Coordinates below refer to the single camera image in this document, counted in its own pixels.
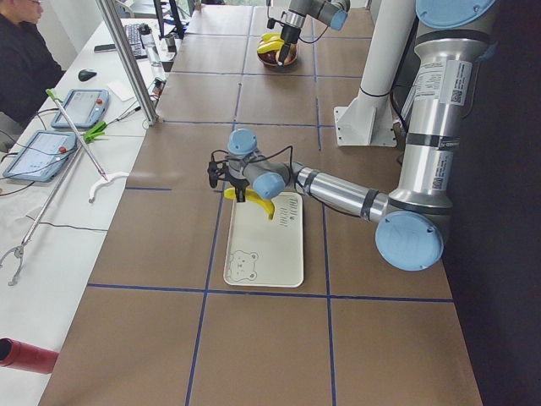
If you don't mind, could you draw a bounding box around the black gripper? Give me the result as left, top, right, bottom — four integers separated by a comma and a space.
229, 175, 249, 202
277, 24, 299, 66

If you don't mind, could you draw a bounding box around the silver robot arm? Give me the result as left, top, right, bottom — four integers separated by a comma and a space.
277, 0, 350, 66
207, 1, 499, 272

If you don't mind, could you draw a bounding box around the brown wicker basket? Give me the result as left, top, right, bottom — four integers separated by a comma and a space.
257, 44, 298, 67

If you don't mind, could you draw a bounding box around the white bear tray plate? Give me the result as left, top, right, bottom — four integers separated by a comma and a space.
223, 192, 303, 288

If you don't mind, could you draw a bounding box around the yellow banana bunch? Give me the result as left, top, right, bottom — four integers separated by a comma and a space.
257, 32, 284, 54

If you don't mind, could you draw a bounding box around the white pole with base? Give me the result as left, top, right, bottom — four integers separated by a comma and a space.
334, 0, 416, 147

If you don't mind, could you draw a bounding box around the small metal cup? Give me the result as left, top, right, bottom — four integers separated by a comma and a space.
164, 34, 176, 52

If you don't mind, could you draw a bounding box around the clear water bottle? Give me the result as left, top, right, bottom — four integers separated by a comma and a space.
139, 24, 161, 67

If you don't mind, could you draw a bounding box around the black keyboard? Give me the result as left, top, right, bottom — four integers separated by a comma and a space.
123, 24, 148, 59

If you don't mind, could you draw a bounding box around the white paper note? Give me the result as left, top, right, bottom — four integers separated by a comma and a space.
107, 80, 134, 102

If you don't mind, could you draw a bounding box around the upper blue teach pendant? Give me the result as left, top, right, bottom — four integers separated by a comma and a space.
47, 89, 110, 129

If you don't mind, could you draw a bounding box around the blue teach pendant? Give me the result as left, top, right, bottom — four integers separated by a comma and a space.
3, 130, 77, 183
47, 89, 110, 129

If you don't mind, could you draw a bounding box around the black smartphone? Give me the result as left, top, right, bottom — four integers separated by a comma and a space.
94, 44, 116, 53

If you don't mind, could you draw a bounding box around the black computer mouse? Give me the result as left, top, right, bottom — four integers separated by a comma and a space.
78, 69, 97, 82

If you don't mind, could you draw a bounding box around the lower blue teach pendant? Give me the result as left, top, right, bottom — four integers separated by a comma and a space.
3, 130, 77, 183

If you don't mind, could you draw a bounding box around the person in black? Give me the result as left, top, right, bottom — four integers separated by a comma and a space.
1, 0, 65, 127

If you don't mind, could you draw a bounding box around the red cylinder bottle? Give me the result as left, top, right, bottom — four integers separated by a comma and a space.
1, 337, 58, 374

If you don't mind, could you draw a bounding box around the green handled reacher grabber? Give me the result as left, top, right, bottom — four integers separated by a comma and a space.
46, 89, 129, 204

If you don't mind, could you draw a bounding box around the aluminium frame post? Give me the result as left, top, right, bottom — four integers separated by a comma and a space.
96, 0, 158, 127

